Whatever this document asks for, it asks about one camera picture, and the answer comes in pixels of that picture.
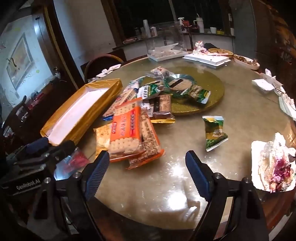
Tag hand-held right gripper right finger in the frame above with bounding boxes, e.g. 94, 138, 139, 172
186, 150, 270, 241

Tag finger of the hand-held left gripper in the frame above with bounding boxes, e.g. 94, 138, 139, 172
16, 140, 77, 166
23, 137, 50, 154

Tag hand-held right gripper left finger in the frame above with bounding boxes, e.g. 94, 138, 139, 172
28, 150, 110, 241

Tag gold cardboard box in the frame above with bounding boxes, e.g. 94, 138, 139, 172
40, 78, 123, 146

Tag gold cracker packet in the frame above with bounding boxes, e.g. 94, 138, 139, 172
93, 123, 114, 156

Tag small green snack packet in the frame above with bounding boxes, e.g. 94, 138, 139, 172
202, 115, 229, 152

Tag orange dark-print cracker packet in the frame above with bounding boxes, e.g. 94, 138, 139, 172
126, 109, 165, 169

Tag yellow black-striped cracker packet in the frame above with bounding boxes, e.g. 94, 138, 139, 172
143, 94, 176, 124

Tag green white snack packet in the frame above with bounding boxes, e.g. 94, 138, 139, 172
136, 83, 170, 99

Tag red plastic wrapper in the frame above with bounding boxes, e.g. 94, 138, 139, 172
55, 148, 90, 174

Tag cluttered wooden shelf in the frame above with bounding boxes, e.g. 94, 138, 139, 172
0, 79, 60, 144

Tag blue-edged cracker packet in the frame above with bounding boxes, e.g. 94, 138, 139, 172
102, 89, 141, 121

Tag leftover cake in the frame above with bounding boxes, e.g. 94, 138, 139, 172
258, 132, 296, 192

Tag white crumpled wrappers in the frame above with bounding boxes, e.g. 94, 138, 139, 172
96, 64, 122, 78

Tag wooden chair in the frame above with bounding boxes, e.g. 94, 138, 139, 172
81, 54, 126, 81

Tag white blue snack packet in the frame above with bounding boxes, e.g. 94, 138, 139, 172
124, 77, 147, 93

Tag green black-striped cracker packet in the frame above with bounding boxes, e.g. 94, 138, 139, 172
163, 74, 197, 92

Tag gold round turntable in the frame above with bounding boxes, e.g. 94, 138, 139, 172
141, 66, 225, 116

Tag silver snack packet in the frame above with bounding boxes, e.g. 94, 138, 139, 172
146, 66, 171, 78

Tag white cake box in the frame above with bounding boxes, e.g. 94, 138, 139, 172
182, 53, 232, 67

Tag oval dish with food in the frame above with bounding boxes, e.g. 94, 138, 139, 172
233, 54, 260, 70

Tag white cake tray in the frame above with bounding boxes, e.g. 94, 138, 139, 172
147, 49, 189, 62

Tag yellow oval dish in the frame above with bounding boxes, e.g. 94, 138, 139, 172
208, 47, 234, 57

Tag crumpled tissue pile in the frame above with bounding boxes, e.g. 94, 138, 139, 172
194, 41, 210, 53

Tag white window counter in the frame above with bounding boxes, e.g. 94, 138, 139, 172
113, 32, 235, 50

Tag clear plastic cake cover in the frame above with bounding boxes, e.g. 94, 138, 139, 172
144, 22, 185, 55

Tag white paper roll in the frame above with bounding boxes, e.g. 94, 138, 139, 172
142, 19, 152, 39

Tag white thermos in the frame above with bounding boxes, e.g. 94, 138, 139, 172
193, 14, 205, 33

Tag grey cabinet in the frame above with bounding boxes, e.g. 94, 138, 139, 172
231, 0, 257, 58

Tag wooden display cabinet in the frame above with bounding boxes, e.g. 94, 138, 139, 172
252, 0, 296, 77

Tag wall poster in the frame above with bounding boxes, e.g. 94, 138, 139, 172
6, 32, 34, 90

